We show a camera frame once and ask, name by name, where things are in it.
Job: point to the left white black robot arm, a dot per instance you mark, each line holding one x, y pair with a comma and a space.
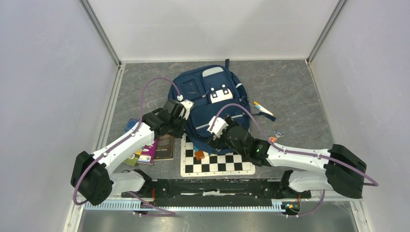
94, 174

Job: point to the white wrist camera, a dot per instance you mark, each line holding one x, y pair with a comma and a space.
187, 104
216, 126

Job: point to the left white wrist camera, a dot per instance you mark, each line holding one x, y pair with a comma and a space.
187, 104

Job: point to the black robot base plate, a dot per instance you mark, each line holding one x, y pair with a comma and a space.
217, 192

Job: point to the blue triangular card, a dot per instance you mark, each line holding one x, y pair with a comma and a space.
278, 134

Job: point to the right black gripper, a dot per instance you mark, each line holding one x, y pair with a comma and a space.
214, 143

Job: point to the aluminium frame rail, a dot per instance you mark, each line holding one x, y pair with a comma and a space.
130, 201

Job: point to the black and white chessboard mat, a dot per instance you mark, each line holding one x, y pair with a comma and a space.
212, 165

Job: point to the yellow tipped white marker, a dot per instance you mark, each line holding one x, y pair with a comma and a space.
264, 111

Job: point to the black hardcover book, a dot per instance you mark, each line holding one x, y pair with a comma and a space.
165, 148

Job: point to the navy blue backpack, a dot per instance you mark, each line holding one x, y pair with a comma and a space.
209, 88

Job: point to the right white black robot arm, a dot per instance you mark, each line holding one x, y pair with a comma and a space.
335, 169

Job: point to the blue landscape cover book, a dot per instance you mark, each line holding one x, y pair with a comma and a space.
134, 157

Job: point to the blue tipped white marker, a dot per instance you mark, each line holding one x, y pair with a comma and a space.
257, 106

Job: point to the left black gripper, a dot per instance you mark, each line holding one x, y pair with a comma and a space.
183, 122

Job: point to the brown orange toy block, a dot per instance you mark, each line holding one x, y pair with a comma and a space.
199, 155

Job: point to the purple book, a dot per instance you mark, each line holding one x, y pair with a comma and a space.
147, 153

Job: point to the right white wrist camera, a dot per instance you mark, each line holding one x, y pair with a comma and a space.
216, 126

